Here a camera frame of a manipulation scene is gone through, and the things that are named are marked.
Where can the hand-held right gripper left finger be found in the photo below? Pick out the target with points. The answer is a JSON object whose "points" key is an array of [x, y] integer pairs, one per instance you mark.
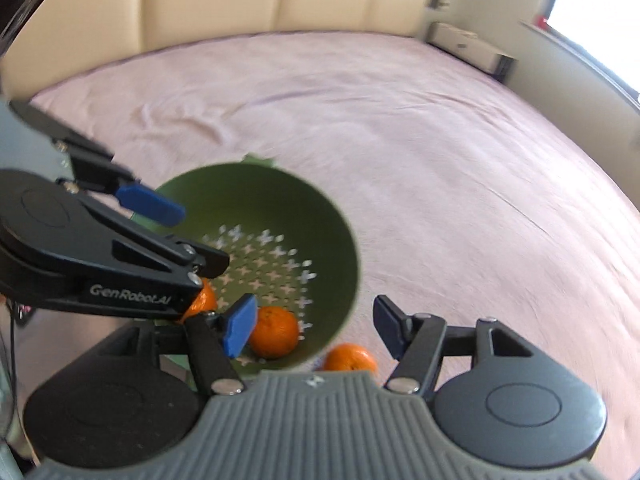
{"points": [[241, 327]]}

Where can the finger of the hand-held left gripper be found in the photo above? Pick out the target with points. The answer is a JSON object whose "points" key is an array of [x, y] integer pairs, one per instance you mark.
{"points": [[150, 205], [202, 260]]}

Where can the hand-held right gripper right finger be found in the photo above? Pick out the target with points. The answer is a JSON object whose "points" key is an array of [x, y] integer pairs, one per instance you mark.
{"points": [[391, 327]]}

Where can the orange mandarin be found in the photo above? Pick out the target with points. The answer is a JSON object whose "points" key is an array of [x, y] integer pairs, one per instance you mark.
{"points": [[350, 358], [206, 302], [275, 335]]}

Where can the green plastic colander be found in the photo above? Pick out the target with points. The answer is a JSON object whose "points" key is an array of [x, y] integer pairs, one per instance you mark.
{"points": [[280, 200]]}

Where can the light green basin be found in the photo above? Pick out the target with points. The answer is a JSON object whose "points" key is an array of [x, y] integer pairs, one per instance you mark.
{"points": [[260, 159]]}

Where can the pink bed blanket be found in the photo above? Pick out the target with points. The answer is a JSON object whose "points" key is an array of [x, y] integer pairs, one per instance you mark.
{"points": [[425, 170]]}

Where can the beige padded headboard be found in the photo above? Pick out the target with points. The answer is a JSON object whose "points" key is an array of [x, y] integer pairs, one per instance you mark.
{"points": [[225, 0]]}

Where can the long white box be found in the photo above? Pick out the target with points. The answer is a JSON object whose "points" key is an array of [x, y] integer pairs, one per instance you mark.
{"points": [[462, 42]]}

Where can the bright window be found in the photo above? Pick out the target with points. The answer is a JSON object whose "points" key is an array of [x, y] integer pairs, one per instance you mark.
{"points": [[600, 10]]}

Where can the wall switch panel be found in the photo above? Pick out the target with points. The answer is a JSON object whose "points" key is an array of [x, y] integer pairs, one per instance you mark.
{"points": [[437, 2]]}

